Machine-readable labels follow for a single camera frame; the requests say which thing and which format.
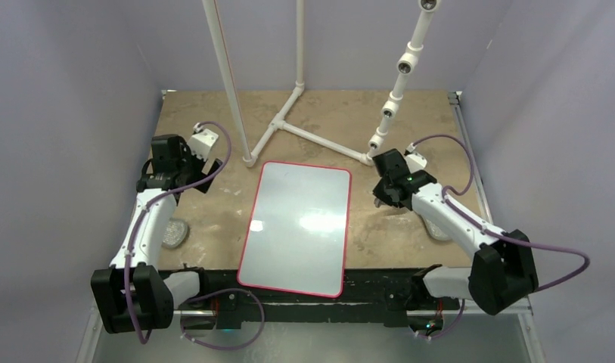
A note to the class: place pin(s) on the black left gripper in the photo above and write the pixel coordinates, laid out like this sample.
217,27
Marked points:
200,162

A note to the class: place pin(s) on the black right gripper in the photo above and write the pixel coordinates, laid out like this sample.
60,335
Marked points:
380,193

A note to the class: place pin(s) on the pink framed whiteboard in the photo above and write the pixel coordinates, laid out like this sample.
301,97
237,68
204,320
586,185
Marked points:
297,231

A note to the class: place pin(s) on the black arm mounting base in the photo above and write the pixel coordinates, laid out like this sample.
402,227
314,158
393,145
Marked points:
387,296

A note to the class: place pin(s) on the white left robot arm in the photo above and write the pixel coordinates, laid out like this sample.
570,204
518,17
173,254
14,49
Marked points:
131,294

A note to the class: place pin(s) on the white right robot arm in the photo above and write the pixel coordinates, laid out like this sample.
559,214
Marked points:
502,267

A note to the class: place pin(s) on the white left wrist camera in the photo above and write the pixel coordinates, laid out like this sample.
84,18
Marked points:
202,142

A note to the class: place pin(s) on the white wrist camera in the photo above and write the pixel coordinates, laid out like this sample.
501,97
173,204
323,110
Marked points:
202,142
415,162

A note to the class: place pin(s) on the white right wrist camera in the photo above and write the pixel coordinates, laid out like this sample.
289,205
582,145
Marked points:
415,162

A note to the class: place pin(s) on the aluminium rail frame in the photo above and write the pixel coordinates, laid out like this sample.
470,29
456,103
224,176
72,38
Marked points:
292,267

